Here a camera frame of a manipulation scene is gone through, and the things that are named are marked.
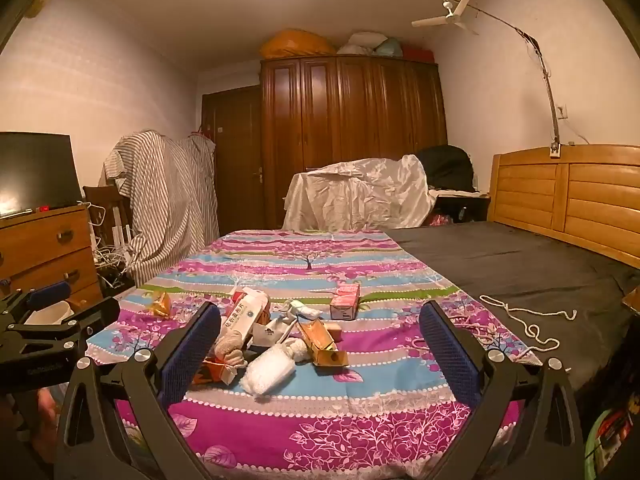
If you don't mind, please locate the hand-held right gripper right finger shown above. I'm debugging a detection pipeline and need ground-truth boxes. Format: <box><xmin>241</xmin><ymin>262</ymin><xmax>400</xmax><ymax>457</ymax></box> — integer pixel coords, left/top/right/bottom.
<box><xmin>419</xmin><ymin>301</ymin><xmax>586</xmax><ymax>480</ymax></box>

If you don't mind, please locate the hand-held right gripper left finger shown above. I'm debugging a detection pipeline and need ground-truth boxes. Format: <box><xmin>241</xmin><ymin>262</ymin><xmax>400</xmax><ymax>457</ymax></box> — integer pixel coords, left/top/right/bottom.
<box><xmin>54</xmin><ymin>301</ymin><xmax>223</xmax><ymax>480</ymax></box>

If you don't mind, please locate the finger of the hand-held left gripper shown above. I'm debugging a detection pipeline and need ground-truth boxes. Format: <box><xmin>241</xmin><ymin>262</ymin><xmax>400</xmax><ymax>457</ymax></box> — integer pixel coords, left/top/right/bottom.
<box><xmin>7</xmin><ymin>297</ymin><xmax>121</xmax><ymax>348</ymax></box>
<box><xmin>0</xmin><ymin>281</ymin><xmax>71</xmax><ymax>328</ymax></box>

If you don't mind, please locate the white plastic basin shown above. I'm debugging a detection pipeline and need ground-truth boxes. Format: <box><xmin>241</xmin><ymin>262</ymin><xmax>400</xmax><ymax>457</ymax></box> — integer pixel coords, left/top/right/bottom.
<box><xmin>24</xmin><ymin>300</ymin><xmax>76</xmax><ymax>326</ymax></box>

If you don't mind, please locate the orange white snack bag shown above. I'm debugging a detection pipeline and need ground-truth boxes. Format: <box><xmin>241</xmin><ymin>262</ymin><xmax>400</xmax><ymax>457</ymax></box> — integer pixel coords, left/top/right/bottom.
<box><xmin>192</xmin><ymin>357</ymin><xmax>241</xmax><ymax>386</ymax></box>

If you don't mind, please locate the white medicine box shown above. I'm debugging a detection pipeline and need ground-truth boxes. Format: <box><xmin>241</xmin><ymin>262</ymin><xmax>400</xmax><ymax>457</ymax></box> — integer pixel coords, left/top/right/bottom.
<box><xmin>220</xmin><ymin>286</ymin><xmax>271</xmax><ymax>351</ymax></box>

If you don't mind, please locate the beige sock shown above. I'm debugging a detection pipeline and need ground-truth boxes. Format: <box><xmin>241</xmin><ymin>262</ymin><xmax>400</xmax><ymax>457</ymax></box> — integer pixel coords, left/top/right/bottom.
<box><xmin>214</xmin><ymin>330</ymin><xmax>249</xmax><ymax>368</ymax></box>

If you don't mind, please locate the wooden chest of drawers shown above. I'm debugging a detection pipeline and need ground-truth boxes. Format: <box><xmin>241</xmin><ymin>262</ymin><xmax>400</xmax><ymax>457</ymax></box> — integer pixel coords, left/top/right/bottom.
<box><xmin>0</xmin><ymin>203</ymin><xmax>103</xmax><ymax>311</ymax></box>

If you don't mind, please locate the golden snack wrapper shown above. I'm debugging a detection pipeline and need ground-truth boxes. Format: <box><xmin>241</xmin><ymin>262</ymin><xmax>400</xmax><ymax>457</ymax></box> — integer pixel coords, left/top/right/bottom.
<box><xmin>145</xmin><ymin>290</ymin><xmax>173</xmax><ymax>318</ymax></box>

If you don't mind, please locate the white tissue pack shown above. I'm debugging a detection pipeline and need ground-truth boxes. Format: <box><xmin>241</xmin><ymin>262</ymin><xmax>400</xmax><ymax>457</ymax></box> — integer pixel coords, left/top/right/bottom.
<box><xmin>239</xmin><ymin>342</ymin><xmax>297</xmax><ymax>399</ymax></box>

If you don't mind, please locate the wooden chair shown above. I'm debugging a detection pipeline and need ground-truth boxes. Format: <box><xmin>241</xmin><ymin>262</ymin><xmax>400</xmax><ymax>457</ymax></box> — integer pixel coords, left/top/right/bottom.
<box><xmin>82</xmin><ymin>185</ymin><xmax>131</xmax><ymax>251</ymax></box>

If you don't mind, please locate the pink carton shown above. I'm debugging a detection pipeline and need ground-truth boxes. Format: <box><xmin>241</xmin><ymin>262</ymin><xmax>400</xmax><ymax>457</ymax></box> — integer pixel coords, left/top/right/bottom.
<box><xmin>329</xmin><ymin>282</ymin><xmax>362</xmax><ymax>322</ymax></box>

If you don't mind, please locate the dark grey blanket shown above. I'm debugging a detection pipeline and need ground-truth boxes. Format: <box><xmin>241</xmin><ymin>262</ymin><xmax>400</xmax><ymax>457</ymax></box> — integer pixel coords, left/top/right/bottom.
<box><xmin>390</xmin><ymin>220</ymin><xmax>640</xmax><ymax>391</ymax></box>

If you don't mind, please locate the black flat screen television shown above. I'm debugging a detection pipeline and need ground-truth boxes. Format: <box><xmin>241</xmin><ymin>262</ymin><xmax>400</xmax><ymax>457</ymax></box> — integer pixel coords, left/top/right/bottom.
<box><xmin>0</xmin><ymin>131</ymin><xmax>83</xmax><ymax>218</ymax></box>

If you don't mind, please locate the golden long box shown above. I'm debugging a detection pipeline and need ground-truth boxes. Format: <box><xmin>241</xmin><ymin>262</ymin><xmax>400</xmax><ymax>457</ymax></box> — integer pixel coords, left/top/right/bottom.
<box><xmin>296</xmin><ymin>319</ymin><xmax>349</xmax><ymax>368</ymax></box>

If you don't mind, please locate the floral printed bedsheet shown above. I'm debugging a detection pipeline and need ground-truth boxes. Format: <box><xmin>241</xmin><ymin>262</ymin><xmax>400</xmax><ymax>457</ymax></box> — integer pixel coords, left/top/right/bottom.
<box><xmin>85</xmin><ymin>229</ymin><xmax>543</xmax><ymax>480</ymax></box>

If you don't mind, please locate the grey striped cloth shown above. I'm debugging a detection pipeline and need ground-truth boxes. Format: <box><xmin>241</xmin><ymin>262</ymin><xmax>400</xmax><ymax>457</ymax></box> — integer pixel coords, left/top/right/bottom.
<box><xmin>100</xmin><ymin>130</ymin><xmax>221</xmax><ymax>288</ymax></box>

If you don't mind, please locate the green plastic basket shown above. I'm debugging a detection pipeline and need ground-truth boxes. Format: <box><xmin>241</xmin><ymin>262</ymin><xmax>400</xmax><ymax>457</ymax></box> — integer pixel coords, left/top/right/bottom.
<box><xmin>585</xmin><ymin>405</ymin><xmax>636</xmax><ymax>480</ymax></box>

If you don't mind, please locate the white satin cloth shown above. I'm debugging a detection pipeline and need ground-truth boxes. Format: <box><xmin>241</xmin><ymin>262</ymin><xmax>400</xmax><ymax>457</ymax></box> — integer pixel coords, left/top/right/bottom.
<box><xmin>281</xmin><ymin>154</ymin><xmax>437</xmax><ymax>233</ymax></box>

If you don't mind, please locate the pile of black clothes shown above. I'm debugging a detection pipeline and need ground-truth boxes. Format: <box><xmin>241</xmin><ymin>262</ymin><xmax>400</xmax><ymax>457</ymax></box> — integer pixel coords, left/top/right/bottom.
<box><xmin>415</xmin><ymin>145</ymin><xmax>476</xmax><ymax>193</ymax></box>

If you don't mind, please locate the dark wooden door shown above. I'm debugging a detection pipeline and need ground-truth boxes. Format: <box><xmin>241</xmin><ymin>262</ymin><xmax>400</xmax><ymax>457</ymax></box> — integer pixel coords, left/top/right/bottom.
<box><xmin>201</xmin><ymin>85</ymin><xmax>263</xmax><ymax>231</ymax></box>

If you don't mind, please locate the wooden bed headboard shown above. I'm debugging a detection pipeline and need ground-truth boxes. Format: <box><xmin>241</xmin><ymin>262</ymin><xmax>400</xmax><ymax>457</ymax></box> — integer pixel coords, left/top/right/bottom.
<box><xmin>487</xmin><ymin>144</ymin><xmax>640</xmax><ymax>266</ymax></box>

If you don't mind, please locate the dark wooden wardrobe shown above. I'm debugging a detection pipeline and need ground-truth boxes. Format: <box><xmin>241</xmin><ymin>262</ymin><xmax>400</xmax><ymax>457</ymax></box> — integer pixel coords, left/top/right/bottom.
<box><xmin>259</xmin><ymin>55</ymin><xmax>448</xmax><ymax>228</ymax></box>

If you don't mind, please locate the thin metal pole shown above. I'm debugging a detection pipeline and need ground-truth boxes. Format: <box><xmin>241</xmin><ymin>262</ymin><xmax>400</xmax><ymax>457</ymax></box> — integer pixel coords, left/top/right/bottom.
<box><xmin>425</xmin><ymin>0</ymin><xmax>563</xmax><ymax>158</ymax></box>

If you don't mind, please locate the white pillow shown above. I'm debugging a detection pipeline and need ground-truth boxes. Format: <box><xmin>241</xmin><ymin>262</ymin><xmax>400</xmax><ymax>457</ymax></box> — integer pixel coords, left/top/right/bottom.
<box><xmin>337</xmin><ymin>31</ymin><xmax>388</xmax><ymax>56</ymax></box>

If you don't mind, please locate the white ceiling fan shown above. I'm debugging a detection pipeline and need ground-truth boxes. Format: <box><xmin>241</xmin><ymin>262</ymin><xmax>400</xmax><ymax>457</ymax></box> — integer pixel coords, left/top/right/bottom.
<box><xmin>411</xmin><ymin>0</ymin><xmax>480</xmax><ymax>36</ymax></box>

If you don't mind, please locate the tangle of white cables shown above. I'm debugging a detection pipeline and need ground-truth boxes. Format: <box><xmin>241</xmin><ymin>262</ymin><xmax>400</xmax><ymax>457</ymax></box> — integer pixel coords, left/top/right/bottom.
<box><xmin>90</xmin><ymin>202</ymin><xmax>135</xmax><ymax>273</ymax></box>

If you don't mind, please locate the white rope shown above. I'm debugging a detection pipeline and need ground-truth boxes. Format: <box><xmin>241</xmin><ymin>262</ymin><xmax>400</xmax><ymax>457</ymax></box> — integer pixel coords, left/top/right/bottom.
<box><xmin>479</xmin><ymin>294</ymin><xmax>578</xmax><ymax>353</ymax></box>

